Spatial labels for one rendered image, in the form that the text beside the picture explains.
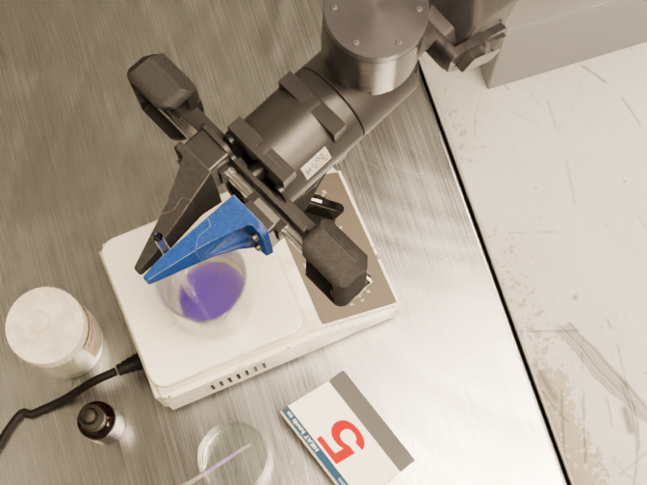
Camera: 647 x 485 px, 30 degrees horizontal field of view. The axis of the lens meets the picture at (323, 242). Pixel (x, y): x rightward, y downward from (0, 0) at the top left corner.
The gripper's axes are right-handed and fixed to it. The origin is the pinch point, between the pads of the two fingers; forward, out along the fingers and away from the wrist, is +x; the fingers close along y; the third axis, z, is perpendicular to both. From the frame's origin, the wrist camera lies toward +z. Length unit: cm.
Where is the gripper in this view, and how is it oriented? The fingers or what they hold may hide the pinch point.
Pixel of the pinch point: (184, 237)
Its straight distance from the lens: 72.5
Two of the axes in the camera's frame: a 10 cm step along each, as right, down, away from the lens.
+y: -6.9, -6.9, 2.0
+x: -7.2, 6.7, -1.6
